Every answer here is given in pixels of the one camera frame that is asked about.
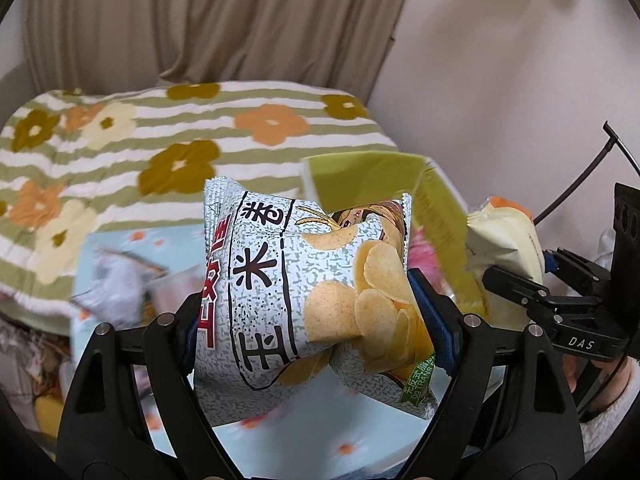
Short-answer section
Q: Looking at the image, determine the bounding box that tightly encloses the pale yellow snack packet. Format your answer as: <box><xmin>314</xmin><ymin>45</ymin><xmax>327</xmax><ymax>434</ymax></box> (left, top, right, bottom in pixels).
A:
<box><xmin>465</xmin><ymin>195</ymin><xmax>546</xmax><ymax>331</ymax></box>

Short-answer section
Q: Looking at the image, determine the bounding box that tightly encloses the person's right forearm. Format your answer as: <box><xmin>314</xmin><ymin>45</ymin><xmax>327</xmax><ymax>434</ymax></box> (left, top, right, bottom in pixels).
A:
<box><xmin>567</xmin><ymin>355</ymin><xmax>637</xmax><ymax>446</ymax></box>

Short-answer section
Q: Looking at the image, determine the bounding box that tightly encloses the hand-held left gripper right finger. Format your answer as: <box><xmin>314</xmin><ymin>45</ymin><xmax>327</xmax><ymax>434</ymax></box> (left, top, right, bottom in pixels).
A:
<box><xmin>400</xmin><ymin>267</ymin><xmax>586</xmax><ymax>480</ymax></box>

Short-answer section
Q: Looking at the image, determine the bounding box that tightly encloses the white speckled potato chip bag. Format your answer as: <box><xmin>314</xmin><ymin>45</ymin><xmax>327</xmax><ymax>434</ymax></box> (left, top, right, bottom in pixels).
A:
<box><xmin>192</xmin><ymin>176</ymin><xmax>438</xmax><ymax>428</ymax></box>

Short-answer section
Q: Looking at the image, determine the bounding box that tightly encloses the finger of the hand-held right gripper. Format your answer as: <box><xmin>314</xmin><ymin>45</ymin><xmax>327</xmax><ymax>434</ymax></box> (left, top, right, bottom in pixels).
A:
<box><xmin>482</xmin><ymin>265</ymin><xmax>606</xmax><ymax>328</ymax></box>
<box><xmin>544</xmin><ymin>247</ymin><xmax>613</xmax><ymax>286</ymax></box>

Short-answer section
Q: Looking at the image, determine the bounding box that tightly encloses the black cable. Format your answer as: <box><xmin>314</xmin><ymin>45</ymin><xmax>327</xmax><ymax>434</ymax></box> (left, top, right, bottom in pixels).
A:
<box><xmin>532</xmin><ymin>140</ymin><xmax>628</xmax><ymax>226</ymax></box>

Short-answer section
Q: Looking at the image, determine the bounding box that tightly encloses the light blue daisy cloth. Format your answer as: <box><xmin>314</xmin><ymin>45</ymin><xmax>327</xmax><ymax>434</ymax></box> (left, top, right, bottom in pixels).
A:
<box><xmin>70</xmin><ymin>225</ymin><xmax>506</xmax><ymax>480</ymax></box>

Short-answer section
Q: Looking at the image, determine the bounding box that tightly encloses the black zip tie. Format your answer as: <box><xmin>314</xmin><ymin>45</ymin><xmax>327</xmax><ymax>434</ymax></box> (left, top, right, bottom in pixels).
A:
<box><xmin>602</xmin><ymin>121</ymin><xmax>640</xmax><ymax>178</ymax></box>

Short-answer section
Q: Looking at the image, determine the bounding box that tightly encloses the green striped floral blanket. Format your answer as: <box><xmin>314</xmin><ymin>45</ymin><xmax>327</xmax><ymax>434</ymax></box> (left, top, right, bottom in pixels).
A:
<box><xmin>0</xmin><ymin>80</ymin><xmax>401</xmax><ymax>336</ymax></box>

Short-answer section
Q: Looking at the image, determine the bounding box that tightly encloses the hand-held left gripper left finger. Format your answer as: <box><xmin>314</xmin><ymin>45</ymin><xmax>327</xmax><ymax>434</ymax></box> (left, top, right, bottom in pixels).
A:
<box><xmin>55</xmin><ymin>292</ymin><xmax>236</xmax><ymax>480</ymax></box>

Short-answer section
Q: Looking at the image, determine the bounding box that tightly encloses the beige curtain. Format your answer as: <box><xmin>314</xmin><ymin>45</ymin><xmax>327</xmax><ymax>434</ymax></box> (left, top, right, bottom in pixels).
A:
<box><xmin>22</xmin><ymin>0</ymin><xmax>421</xmax><ymax>106</ymax></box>

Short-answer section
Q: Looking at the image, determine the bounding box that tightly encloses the green cardboard box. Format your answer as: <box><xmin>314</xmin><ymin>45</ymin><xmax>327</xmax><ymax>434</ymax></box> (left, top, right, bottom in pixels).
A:
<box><xmin>301</xmin><ymin>152</ymin><xmax>493</xmax><ymax>323</ymax></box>

